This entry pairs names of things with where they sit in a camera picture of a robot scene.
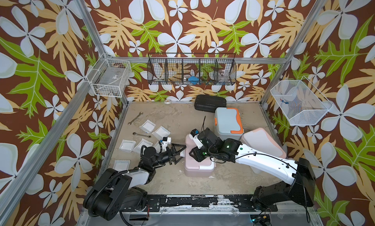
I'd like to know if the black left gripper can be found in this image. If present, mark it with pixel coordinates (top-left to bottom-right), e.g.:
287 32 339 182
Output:
150 144 185 168

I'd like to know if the pink medicine chest box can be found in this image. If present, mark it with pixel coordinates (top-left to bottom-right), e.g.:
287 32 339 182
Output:
185 134 215 177

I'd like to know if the white gauze packet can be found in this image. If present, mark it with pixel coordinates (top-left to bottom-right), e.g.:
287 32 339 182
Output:
133 139 153 154
113 160 131 171
153 142 162 153
139 120 156 133
119 140 136 152
152 126 171 140

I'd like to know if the grey box orange handle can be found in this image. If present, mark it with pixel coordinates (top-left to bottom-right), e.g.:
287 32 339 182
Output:
214 108 244 140

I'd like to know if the white and salmon first aid box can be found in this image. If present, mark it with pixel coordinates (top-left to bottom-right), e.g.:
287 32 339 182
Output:
235 128 288 179

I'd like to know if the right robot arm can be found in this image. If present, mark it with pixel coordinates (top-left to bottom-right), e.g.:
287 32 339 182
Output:
188 128 316 210

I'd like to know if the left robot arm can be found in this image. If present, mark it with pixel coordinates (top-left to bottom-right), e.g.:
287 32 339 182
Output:
84 143 186 221

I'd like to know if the silver open-end wrench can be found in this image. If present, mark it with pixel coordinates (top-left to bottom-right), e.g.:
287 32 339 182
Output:
128 112 143 125

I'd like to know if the silver ratchet wrench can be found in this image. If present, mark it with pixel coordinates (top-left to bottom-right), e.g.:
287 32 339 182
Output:
133 132 151 138

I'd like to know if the black hard case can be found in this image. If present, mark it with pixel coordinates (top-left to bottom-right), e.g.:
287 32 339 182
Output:
194 95 227 113

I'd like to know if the blue item in black basket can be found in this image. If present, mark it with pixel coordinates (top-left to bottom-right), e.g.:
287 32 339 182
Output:
188 76 200 85

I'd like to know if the white mesh basket right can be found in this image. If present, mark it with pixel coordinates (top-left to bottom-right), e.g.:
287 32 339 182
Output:
271 77 334 126

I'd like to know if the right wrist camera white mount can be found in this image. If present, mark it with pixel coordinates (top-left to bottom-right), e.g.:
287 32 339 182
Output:
189 128 203 149

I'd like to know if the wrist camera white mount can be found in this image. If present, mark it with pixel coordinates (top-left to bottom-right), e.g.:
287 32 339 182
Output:
189 128 203 149
160 137 171 152

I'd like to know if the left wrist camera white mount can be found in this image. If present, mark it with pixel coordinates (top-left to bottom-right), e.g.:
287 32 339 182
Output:
160 137 171 152

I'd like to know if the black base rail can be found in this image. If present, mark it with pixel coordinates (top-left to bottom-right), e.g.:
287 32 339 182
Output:
146 194 263 212

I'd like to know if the black wire basket rear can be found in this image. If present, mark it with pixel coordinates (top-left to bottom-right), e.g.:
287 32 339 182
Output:
146 53 237 85

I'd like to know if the white wire basket left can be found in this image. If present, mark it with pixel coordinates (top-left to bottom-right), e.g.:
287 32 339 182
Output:
87 58 131 98

